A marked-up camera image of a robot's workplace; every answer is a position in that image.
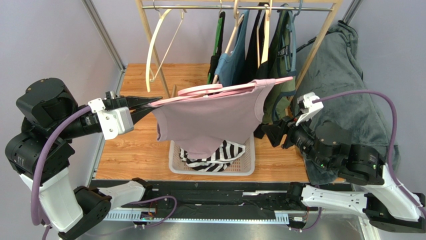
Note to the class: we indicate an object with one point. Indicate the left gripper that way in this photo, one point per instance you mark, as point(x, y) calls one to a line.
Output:
point(118, 101)

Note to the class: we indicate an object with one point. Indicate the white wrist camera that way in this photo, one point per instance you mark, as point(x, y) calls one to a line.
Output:
point(113, 122)
point(309, 106)

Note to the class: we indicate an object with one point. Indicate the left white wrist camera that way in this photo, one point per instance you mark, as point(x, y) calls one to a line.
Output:
point(113, 122)

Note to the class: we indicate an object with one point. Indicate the black garment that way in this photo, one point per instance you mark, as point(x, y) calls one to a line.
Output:
point(255, 69)

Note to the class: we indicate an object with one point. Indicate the pink plastic hanger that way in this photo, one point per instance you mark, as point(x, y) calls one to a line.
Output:
point(216, 96)

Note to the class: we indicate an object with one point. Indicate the olive green tank top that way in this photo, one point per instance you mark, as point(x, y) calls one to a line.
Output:
point(281, 93)

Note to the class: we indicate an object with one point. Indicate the aluminium frame post left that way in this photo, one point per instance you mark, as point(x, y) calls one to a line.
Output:
point(103, 32)

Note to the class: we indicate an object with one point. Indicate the black white striped tank top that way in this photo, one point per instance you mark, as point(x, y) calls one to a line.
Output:
point(220, 160)

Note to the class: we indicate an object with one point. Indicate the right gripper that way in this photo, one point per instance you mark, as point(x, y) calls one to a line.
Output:
point(287, 132)

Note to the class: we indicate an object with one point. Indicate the aluminium frame post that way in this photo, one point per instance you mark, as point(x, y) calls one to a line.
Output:
point(351, 11)
point(103, 32)

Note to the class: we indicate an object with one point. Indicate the blue tank top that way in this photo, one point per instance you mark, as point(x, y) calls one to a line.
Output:
point(233, 63)

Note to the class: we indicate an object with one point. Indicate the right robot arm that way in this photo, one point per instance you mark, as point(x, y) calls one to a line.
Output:
point(330, 148)

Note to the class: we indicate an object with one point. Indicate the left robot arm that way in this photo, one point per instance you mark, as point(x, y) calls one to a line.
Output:
point(40, 154)

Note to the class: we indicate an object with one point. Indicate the grey fleece blanket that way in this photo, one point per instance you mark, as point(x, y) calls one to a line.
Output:
point(335, 69)

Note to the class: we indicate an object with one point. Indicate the white plastic basket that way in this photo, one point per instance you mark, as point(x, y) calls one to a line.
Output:
point(244, 166)

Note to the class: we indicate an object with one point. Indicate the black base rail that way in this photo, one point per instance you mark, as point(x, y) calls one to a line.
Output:
point(221, 200)

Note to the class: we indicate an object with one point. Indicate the aluminium frame post right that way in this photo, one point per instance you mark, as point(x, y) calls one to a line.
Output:
point(351, 11)

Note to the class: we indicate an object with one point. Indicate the light wooden hanger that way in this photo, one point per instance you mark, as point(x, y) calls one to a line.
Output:
point(266, 30)

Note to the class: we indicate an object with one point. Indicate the teal plastic hanger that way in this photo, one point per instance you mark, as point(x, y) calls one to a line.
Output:
point(290, 40)

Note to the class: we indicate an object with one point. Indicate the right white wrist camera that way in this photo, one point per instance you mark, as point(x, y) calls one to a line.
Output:
point(309, 106)

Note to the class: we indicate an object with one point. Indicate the green plastic hanger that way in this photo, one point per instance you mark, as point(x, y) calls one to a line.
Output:
point(218, 36)

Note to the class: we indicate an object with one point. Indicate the wooden clothes rack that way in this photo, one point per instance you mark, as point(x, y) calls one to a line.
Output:
point(330, 6)

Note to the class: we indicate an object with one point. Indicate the cream plastic hanger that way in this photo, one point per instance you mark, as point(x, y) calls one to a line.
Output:
point(158, 49)

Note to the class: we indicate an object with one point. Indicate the mauve tank top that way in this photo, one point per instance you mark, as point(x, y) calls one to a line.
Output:
point(199, 126)

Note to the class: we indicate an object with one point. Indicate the beige wooden hanger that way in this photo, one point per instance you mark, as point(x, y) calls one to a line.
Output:
point(231, 40)

